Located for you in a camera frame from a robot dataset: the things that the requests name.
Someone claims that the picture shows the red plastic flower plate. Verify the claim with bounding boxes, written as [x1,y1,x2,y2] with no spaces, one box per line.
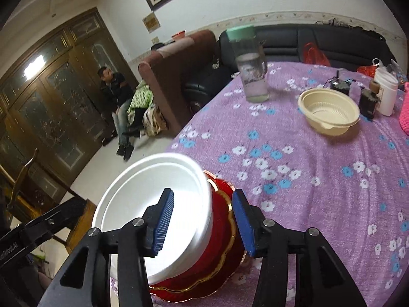
[150,170,236,294]

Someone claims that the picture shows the cream plastic bowl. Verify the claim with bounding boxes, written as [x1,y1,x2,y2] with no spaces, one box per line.
[297,88,360,137]

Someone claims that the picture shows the wooden chair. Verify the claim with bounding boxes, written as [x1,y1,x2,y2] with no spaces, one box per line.
[1,149,96,253]

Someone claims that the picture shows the red plate underneath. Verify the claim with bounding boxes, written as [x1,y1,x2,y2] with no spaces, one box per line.
[150,229,248,303]

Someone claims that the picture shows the purple floral tablecloth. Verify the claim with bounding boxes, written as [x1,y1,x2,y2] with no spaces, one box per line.
[168,62,408,306]

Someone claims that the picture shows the green patterned cushion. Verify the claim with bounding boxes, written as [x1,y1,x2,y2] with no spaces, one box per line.
[128,85,154,123]

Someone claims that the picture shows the brown wooden cabinet doors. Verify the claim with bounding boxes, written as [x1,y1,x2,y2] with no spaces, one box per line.
[1,8,134,202]

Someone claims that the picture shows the seated man dark jacket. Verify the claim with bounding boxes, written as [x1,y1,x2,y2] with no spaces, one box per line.
[97,66,134,161]

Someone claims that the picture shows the brown armchair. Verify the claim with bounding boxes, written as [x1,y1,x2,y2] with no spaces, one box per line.
[138,30,216,136]

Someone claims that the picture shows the pink sleeved bottle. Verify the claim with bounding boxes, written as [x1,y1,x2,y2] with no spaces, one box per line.
[399,82,409,135]

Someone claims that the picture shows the small dark jar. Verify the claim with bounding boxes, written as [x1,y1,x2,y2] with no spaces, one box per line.
[358,80,381,120]

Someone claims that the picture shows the white plastic cup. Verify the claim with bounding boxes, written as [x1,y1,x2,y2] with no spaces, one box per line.
[374,67,399,116]

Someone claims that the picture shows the glass jar green lid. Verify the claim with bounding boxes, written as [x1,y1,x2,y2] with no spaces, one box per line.
[226,25,269,103]

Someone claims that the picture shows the red plastic bag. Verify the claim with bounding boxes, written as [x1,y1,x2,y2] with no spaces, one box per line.
[303,42,331,67]

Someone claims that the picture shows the black leather sofa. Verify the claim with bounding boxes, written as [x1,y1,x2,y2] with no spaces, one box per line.
[182,24,395,113]

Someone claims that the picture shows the small wall plaque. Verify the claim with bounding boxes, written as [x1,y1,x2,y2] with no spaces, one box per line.
[142,13,161,33]

